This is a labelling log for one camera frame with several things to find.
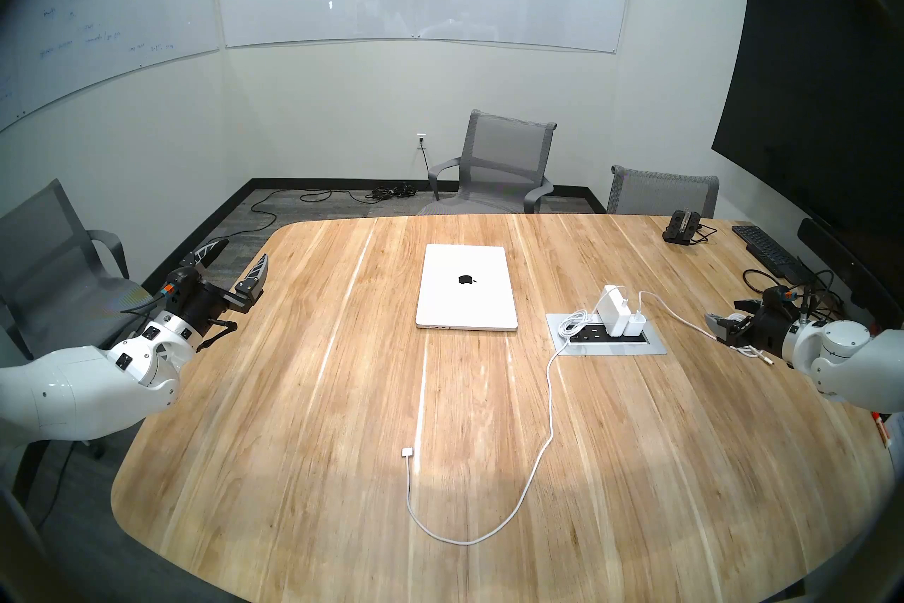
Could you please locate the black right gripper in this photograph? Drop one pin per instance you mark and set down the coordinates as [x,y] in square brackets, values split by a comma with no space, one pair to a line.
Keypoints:
[773,326]

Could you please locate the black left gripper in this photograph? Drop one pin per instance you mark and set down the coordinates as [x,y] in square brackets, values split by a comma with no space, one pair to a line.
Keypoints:
[198,308]

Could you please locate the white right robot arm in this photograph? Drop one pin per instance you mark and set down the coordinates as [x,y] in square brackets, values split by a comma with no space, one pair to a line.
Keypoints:
[847,354]

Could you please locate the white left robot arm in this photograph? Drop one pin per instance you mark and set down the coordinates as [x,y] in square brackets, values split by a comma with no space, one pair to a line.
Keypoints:
[70,389]

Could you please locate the black charging dock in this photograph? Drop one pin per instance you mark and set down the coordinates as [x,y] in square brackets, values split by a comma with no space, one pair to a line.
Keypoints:
[681,227]

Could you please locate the silver MacBook laptop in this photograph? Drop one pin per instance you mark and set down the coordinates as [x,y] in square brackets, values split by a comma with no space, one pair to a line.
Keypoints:
[466,298]

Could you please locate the black keyboard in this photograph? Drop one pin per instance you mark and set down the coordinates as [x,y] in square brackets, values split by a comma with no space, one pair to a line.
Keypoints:
[766,248]

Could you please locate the small white power adapter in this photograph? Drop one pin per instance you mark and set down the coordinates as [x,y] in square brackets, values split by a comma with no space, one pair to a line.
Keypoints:
[637,324]

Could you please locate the silver table outlet box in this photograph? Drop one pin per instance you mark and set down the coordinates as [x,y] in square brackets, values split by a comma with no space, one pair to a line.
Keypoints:
[635,348]

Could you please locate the large white power adapter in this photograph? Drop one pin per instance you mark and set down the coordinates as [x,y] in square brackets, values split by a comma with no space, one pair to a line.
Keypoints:
[611,310]

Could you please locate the grey mesh office chair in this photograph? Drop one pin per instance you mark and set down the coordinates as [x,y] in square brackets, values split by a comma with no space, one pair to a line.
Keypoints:
[664,193]

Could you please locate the dark grey office chair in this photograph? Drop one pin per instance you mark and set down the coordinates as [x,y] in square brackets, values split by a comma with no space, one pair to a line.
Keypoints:
[49,255]

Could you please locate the grey mesh chair with armrests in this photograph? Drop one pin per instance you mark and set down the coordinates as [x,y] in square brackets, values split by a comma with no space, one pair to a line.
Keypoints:
[505,149]

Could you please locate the black wall television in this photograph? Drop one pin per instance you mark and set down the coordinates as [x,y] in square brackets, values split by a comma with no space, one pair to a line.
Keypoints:
[812,79]

